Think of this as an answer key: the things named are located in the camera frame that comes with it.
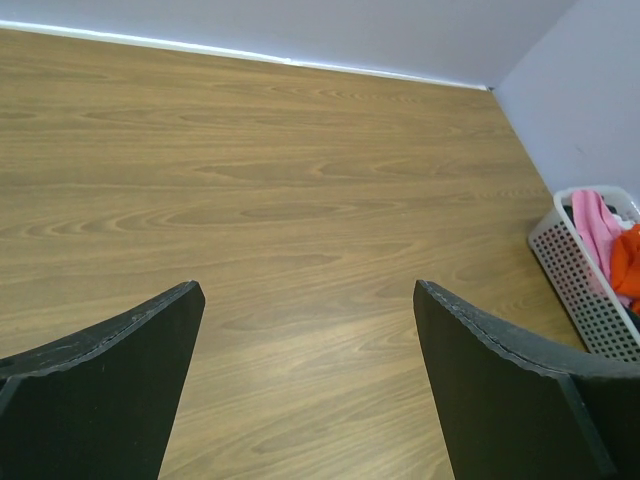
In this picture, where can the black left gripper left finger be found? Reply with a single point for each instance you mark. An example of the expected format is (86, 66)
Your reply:
(101, 403)

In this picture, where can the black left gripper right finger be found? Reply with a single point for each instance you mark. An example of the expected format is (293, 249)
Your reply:
(515, 405)

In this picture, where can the orange t shirt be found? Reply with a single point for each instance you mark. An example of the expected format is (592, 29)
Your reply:
(624, 267)

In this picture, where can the white perforated laundry basket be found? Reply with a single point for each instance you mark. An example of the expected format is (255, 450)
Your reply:
(599, 317)

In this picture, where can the pink t shirt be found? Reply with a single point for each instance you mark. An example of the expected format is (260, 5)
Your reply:
(598, 227)

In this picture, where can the white garment in basket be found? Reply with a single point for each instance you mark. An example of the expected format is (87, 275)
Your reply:
(622, 217)

